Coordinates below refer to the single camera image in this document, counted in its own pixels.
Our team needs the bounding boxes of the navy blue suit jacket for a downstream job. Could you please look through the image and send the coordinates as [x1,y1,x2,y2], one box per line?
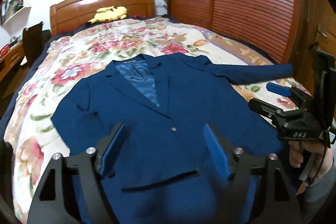
[51,53,293,223]

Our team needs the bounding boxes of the grey sleeve forearm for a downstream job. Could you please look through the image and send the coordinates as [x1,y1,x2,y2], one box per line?
[297,164,335,223]

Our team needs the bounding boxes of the person's right hand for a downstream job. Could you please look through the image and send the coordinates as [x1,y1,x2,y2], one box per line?
[289,141,334,185]

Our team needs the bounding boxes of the wooden room door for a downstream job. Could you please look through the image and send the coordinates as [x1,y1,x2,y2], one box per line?
[305,0,335,93]

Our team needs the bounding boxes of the wooden desk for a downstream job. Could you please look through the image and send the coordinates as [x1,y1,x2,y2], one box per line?
[1,41,25,97]

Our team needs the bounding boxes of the floral bed blanket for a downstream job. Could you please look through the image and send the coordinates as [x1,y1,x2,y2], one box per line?
[3,16,303,223]

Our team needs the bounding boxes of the wooden bed headboard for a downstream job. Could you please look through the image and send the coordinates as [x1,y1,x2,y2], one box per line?
[50,0,156,36]

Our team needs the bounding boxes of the red basket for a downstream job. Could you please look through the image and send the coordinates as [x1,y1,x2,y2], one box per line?
[0,44,10,57]

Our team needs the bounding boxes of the dark wooden chair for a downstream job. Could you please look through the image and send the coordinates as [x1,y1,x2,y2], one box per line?
[22,22,51,67]

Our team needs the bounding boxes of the yellow plush toy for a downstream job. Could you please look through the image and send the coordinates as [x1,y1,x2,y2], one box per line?
[88,6,127,24]

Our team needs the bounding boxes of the white wall shelf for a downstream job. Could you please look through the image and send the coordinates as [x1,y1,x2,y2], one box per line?
[1,0,30,26]

